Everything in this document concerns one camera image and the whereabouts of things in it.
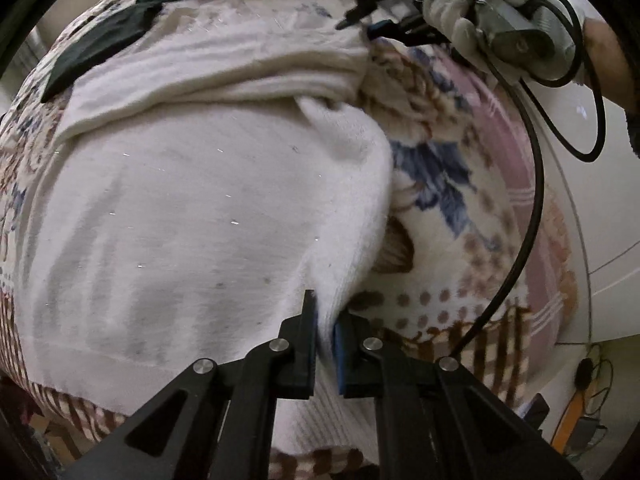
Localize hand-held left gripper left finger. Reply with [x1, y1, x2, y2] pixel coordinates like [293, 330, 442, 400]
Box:
[60, 289, 319, 480]

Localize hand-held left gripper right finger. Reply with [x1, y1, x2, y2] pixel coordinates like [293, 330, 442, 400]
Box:
[334, 310, 584, 480]

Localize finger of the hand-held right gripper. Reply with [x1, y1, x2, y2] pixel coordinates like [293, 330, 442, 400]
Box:
[334, 0, 429, 32]
[367, 14, 453, 47]

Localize white towel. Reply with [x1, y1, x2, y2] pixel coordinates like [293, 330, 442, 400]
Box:
[14, 0, 397, 461]

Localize person's right forearm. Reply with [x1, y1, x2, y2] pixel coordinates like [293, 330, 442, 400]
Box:
[583, 17, 640, 157]

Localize person's right hand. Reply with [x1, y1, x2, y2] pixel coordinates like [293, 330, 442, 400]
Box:
[422, 0, 587, 87]

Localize floral printed blanket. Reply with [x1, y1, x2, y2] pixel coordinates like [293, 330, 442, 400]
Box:
[0, 0, 582, 480]

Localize orange tool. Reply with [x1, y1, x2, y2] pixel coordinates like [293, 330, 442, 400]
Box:
[550, 385, 591, 453]

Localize small grey box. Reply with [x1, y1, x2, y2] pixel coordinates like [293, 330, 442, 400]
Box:
[565, 417, 608, 456]

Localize black cloth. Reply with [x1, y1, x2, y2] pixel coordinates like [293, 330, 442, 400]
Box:
[40, 0, 164, 104]

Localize black cable bundle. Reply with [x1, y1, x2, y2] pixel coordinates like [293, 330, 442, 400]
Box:
[574, 343, 615, 418]

